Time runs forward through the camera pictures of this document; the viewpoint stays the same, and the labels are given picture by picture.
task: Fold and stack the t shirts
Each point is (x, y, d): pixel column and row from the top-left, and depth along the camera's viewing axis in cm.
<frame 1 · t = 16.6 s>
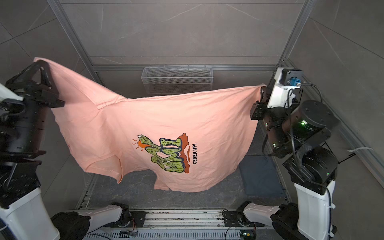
left hand: (40, 57, 32), fingers closed
right hand: (262, 85, 43), fingers closed
folded blue-grey t-shirt: (262, 176, 90), on the table

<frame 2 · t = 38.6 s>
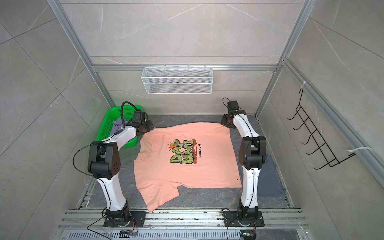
left hand: (149, 122, 100), fingers closed
right hand: (225, 121, 102), fingers closed
pink graphic t-shirt: (187, 155, 99), on the table
the other named things where they were.

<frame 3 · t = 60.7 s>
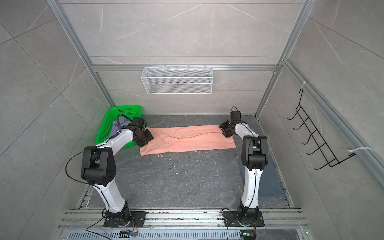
left hand: (151, 135, 97), fingers open
right hand: (219, 127, 106), fingers open
pink graphic t-shirt: (175, 140, 104), point 3 cm above the table
the other named things where they were.

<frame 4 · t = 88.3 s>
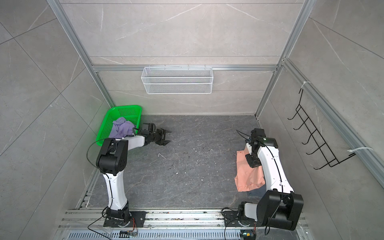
left hand: (171, 130, 101), fingers open
right hand: (258, 160, 79), fingers closed
pink graphic t-shirt: (247, 178, 83), point 7 cm above the table
